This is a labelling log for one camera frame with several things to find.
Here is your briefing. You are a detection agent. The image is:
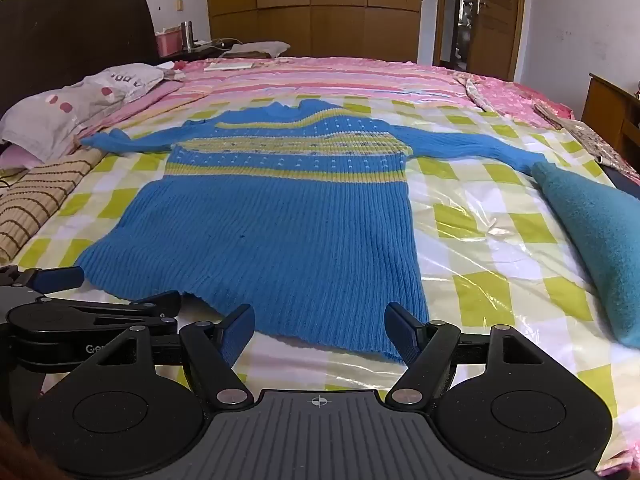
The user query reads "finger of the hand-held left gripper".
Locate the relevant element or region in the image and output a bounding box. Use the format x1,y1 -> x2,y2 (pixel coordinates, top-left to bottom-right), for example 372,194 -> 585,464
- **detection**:
75,289 -> 182,334
0,265 -> 86,294

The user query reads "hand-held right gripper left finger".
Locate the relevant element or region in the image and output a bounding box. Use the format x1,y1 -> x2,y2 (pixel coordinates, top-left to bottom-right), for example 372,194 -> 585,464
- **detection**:
82,303 -> 257,410

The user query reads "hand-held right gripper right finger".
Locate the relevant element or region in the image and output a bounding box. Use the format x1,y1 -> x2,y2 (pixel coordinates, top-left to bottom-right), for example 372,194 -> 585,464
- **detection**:
383,302 -> 559,410

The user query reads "blue knitted striped sweater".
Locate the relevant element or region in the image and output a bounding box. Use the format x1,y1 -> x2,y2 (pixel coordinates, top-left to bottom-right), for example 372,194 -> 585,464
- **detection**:
80,99 -> 551,365

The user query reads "tan striped bamboo mat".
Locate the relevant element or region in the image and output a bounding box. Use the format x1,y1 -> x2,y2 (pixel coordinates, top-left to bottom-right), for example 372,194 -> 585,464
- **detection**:
0,147 -> 108,262

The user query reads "white pillow with pink dots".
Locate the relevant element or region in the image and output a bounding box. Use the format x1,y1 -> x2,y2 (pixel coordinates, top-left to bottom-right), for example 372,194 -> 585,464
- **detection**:
0,62 -> 166,161

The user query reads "pink folded blanket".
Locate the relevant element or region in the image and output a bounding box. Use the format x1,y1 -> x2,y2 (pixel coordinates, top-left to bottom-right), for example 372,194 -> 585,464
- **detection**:
75,79 -> 187,137

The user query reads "teal fleece cloth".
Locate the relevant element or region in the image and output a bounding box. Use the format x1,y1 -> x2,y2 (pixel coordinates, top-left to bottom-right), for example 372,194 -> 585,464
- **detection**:
530,161 -> 640,350

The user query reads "floral cloth strip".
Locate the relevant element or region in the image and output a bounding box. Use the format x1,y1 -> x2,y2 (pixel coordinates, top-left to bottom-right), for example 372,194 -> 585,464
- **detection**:
452,72 -> 502,114

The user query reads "dark wooden headboard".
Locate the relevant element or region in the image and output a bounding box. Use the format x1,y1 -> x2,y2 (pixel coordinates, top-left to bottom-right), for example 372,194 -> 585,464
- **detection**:
0,0 -> 162,117

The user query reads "white paper sheet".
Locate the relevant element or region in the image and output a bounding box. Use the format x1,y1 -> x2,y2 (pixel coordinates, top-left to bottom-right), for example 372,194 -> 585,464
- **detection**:
204,60 -> 256,72

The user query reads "pink storage box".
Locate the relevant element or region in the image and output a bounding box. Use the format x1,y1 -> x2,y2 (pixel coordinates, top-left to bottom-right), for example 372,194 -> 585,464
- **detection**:
155,30 -> 184,56

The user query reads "dark nightstand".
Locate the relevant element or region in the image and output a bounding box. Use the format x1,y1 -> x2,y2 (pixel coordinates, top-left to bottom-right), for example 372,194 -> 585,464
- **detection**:
160,41 -> 236,64

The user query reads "pink striped blanket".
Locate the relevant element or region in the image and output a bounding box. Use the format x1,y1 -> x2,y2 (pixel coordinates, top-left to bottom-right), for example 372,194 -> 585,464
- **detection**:
190,55 -> 576,128

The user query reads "gold patterned cloth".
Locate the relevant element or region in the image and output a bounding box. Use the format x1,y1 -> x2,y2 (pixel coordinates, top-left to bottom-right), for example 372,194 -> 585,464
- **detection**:
532,102 -> 640,182

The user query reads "beige cloth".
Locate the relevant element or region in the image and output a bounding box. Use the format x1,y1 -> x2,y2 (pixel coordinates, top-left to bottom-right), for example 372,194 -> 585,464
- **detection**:
222,41 -> 291,59

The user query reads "wooden cabinet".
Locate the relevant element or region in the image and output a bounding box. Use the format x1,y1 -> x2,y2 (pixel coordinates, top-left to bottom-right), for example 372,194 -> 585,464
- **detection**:
582,72 -> 640,162

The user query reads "wooden door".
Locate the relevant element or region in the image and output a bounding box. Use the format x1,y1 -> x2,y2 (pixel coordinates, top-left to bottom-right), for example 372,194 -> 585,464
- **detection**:
472,0 -> 524,82

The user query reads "wooden wardrobe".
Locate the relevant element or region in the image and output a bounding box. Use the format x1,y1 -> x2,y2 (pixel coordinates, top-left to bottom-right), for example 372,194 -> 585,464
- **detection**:
205,0 -> 424,64

